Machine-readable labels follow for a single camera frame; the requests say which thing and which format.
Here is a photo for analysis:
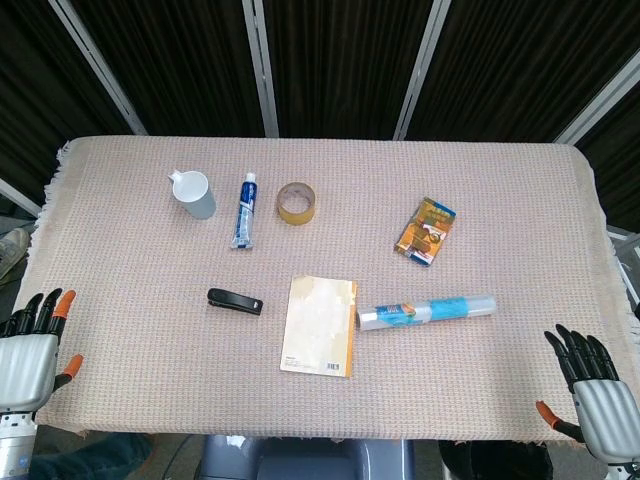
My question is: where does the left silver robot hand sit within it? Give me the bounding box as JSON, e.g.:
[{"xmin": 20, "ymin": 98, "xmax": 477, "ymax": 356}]
[{"xmin": 0, "ymin": 288, "xmax": 85, "ymax": 414}]

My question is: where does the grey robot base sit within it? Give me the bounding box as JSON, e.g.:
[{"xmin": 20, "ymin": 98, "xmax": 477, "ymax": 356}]
[{"xmin": 199, "ymin": 434, "xmax": 416, "ymax": 480}]

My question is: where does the worn grey shoe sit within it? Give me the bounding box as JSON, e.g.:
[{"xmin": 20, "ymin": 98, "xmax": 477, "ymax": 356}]
[{"xmin": 0, "ymin": 227, "xmax": 31, "ymax": 286}]

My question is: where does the pale blue plastic cup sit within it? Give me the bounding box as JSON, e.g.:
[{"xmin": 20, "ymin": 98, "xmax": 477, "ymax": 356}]
[{"xmin": 166, "ymin": 169, "xmax": 218, "ymax": 220}]

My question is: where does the black round bin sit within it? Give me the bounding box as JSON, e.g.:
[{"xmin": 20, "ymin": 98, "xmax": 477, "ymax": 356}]
[{"xmin": 438, "ymin": 439, "xmax": 554, "ymax": 480}]

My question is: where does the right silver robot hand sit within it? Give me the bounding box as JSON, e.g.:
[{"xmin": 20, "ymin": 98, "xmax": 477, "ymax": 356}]
[{"xmin": 535, "ymin": 323, "xmax": 640, "ymax": 461}]

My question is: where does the white partition post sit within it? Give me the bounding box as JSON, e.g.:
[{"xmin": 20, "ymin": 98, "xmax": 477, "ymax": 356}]
[
  {"xmin": 553, "ymin": 47, "xmax": 640, "ymax": 146},
  {"xmin": 392, "ymin": 0, "xmax": 451, "ymax": 141},
  {"xmin": 48, "ymin": 0, "xmax": 149, "ymax": 136},
  {"xmin": 242, "ymin": 0, "xmax": 280, "ymax": 139}
]

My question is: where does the blue white toothpaste tube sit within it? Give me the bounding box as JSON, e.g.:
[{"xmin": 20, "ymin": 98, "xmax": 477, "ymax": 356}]
[{"xmin": 229, "ymin": 172, "xmax": 260, "ymax": 251}]

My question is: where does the dark ribbed partition panel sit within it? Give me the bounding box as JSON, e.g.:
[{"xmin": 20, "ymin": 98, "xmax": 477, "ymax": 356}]
[
  {"xmin": 0, "ymin": 0, "xmax": 136, "ymax": 201},
  {"xmin": 262, "ymin": 0, "xmax": 431, "ymax": 140},
  {"xmin": 404, "ymin": 0, "xmax": 640, "ymax": 144},
  {"xmin": 574, "ymin": 64, "xmax": 640, "ymax": 231},
  {"xmin": 69, "ymin": 0, "xmax": 266, "ymax": 137}
]

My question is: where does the beige waffle tablecloth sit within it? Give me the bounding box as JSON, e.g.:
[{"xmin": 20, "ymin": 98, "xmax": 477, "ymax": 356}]
[{"xmin": 12, "ymin": 135, "xmax": 640, "ymax": 444}]

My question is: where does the yellow packing tape roll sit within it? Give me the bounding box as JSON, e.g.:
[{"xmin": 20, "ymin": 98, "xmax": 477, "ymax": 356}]
[{"xmin": 276, "ymin": 181, "xmax": 317, "ymax": 226}]

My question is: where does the clear cling film roll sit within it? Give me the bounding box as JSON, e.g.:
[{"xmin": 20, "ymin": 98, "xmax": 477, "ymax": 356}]
[{"xmin": 356, "ymin": 293, "xmax": 498, "ymax": 333}]

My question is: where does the white metal frame bar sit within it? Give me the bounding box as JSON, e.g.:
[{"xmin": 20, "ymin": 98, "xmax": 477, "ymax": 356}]
[
  {"xmin": 607, "ymin": 225, "xmax": 640, "ymax": 306},
  {"xmin": 0, "ymin": 176, "xmax": 42, "ymax": 217}
]

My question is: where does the beige orange notebook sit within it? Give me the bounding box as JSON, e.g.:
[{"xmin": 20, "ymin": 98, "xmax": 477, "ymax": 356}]
[{"xmin": 278, "ymin": 274, "xmax": 360, "ymax": 377}]

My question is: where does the orange yellow snack box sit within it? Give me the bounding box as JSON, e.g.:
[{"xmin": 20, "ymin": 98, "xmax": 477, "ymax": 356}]
[{"xmin": 393, "ymin": 196, "xmax": 457, "ymax": 269}]

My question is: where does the black stapler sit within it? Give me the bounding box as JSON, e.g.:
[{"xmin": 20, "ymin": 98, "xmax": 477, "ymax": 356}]
[{"xmin": 207, "ymin": 287, "xmax": 264, "ymax": 317}]

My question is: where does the dark blue jeans leg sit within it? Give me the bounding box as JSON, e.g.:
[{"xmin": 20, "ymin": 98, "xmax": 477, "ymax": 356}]
[{"xmin": 29, "ymin": 432, "xmax": 154, "ymax": 480}]

